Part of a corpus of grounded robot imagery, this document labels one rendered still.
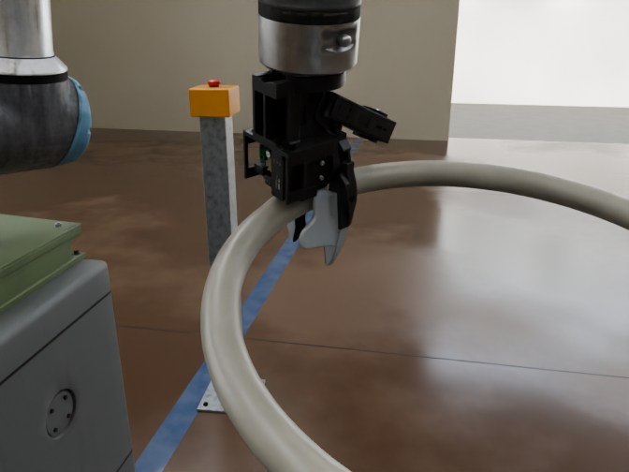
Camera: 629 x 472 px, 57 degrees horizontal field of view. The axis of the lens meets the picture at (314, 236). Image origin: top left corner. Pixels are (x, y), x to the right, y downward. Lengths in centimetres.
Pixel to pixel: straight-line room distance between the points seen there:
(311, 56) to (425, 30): 609
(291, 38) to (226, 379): 28
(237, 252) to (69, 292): 57
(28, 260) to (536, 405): 175
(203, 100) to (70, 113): 74
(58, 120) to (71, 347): 37
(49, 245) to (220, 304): 65
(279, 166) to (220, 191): 125
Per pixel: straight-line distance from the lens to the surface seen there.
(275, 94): 51
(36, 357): 98
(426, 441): 199
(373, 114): 60
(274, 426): 36
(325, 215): 59
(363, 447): 194
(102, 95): 772
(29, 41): 100
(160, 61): 731
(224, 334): 41
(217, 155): 176
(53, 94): 101
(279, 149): 53
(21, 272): 101
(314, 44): 50
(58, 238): 108
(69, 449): 112
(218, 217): 181
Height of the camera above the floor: 126
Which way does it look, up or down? 20 degrees down
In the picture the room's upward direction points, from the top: straight up
